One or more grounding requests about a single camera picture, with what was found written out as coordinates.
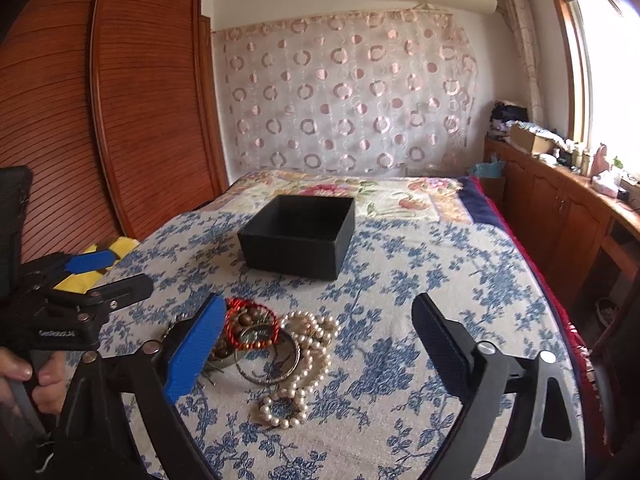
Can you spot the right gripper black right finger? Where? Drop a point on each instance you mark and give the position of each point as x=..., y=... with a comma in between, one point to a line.
x=449, y=346

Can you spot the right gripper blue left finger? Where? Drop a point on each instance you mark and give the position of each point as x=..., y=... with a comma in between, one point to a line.
x=188, y=344

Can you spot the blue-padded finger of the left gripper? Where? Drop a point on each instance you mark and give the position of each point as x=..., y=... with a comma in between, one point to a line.
x=90, y=261

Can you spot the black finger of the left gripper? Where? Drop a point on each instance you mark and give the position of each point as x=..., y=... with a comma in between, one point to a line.
x=125, y=292

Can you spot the silver metal bangle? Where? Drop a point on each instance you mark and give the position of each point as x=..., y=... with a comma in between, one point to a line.
x=271, y=365

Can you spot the yellow pillow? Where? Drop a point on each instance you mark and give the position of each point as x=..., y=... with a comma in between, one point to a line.
x=81, y=283

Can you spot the blue floral bed cover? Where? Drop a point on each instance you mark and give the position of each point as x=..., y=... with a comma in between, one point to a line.
x=381, y=412

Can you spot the black open storage box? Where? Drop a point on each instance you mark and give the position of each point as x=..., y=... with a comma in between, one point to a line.
x=305, y=236

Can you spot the wooden side cabinet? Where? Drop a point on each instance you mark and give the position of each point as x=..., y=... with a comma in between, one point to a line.
x=577, y=238

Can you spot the cardboard box on cabinet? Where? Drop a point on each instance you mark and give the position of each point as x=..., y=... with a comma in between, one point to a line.
x=529, y=142

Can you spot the pink circle patterned curtain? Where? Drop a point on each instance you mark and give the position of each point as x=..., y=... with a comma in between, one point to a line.
x=387, y=92

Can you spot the black camera mount housing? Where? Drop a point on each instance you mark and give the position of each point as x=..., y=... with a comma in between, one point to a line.
x=16, y=183

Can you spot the window with wooden frame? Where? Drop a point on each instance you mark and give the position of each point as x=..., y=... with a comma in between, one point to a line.
x=602, y=45

